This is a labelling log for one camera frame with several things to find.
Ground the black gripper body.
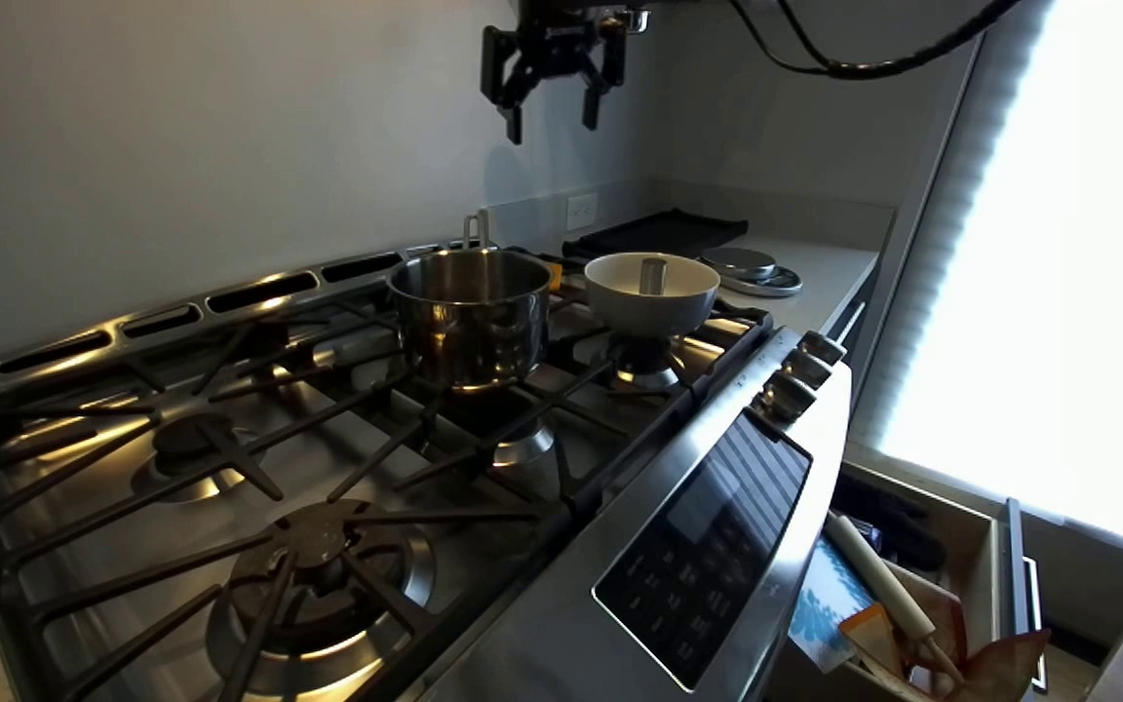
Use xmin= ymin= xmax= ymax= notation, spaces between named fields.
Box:
xmin=512 ymin=0 xmax=644 ymax=51

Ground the black flat griddle pan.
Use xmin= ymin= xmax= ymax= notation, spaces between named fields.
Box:
xmin=556 ymin=208 xmax=752 ymax=262

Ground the wooden rolling pin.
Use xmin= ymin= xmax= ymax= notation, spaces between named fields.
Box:
xmin=826 ymin=509 xmax=966 ymax=678

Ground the large round gas burner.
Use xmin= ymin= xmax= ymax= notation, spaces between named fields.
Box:
xmin=201 ymin=504 xmax=440 ymax=702

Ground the silver stove knob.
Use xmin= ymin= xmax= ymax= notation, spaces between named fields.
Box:
xmin=752 ymin=368 xmax=821 ymax=430
xmin=784 ymin=348 xmax=839 ymax=392
xmin=804 ymin=326 xmax=849 ymax=372

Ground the black stove control panel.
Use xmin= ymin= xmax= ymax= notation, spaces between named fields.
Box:
xmin=593 ymin=411 xmax=813 ymax=693

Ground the small round gas burner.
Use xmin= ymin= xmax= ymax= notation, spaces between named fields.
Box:
xmin=436 ymin=386 xmax=562 ymax=481
xmin=602 ymin=330 xmax=695 ymax=402
xmin=128 ymin=412 xmax=253 ymax=509

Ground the stainless steel pot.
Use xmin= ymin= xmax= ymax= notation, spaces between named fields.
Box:
xmin=383 ymin=208 xmax=556 ymax=398

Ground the white ceramic bowl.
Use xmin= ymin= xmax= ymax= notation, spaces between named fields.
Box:
xmin=580 ymin=244 xmax=725 ymax=342

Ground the black cable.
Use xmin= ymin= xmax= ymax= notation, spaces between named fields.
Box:
xmin=725 ymin=0 xmax=1020 ymax=83

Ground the white window blind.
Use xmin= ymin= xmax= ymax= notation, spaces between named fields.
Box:
xmin=844 ymin=0 xmax=1123 ymax=558

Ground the blue flat packet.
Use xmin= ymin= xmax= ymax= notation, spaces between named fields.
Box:
xmin=788 ymin=537 xmax=881 ymax=676

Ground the stainless steel gas stove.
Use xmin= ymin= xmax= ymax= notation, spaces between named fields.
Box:
xmin=0 ymin=209 xmax=859 ymax=702

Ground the brown crumpled paper bag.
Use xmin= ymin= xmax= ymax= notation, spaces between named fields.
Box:
xmin=843 ymin=598 xmax=1051 ymax=702

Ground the open white drawer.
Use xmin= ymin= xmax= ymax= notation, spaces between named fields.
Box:
xmin=768 ymin=444 xmax=1051 ymax=702

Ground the black cast iron grate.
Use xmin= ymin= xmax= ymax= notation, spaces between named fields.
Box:
xmin=310 ymin=278 xmax=671 ymax=522
xmin=0 ymin=317 xmax=553 ymax=702
xmin=539 ymin=278 xmax=781 ymax=434

